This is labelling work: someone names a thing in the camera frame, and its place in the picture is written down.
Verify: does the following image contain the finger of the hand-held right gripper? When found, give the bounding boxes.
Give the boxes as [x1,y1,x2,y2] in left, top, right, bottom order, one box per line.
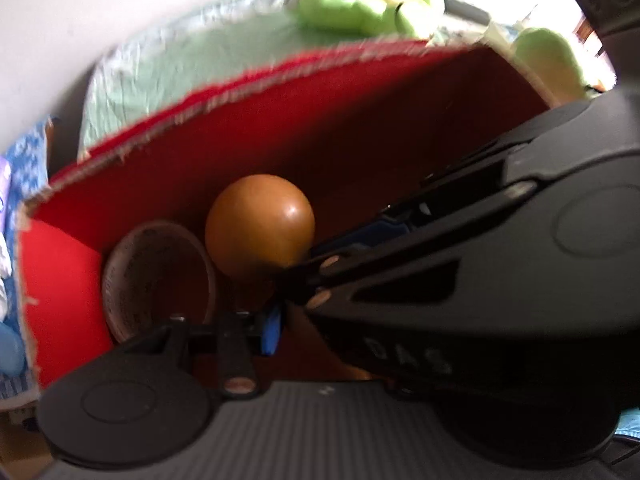
[279,181,537,314]
[311,146,527,257]

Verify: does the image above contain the orange ball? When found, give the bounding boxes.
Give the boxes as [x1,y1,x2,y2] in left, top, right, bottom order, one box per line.
[204,174,317,282]

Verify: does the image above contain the green frog plush toy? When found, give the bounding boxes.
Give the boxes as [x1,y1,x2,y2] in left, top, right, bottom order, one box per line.
[287,0,447,39]

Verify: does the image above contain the red cardboard box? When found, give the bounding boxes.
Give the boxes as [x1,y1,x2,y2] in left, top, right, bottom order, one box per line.
[17,40,553,392]

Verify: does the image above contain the blue patterned cloth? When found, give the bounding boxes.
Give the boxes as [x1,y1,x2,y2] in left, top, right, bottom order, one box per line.
[4,117,56,242]

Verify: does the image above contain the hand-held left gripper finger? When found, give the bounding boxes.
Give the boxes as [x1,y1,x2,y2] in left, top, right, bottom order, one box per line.
[116,307,283,402]

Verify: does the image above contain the large green plush toy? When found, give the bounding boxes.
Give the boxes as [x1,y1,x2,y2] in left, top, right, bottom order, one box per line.
[510,26,598,109]

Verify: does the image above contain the light green bed sheet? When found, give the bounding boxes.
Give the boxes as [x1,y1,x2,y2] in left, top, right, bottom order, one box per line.
[77,0,516,162]

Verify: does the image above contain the black flat device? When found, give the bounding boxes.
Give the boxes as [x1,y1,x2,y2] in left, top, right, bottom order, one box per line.
[442,0,493,28]

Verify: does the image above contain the purple packet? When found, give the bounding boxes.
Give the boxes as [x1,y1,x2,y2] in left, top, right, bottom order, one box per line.
[0,157,12,226]

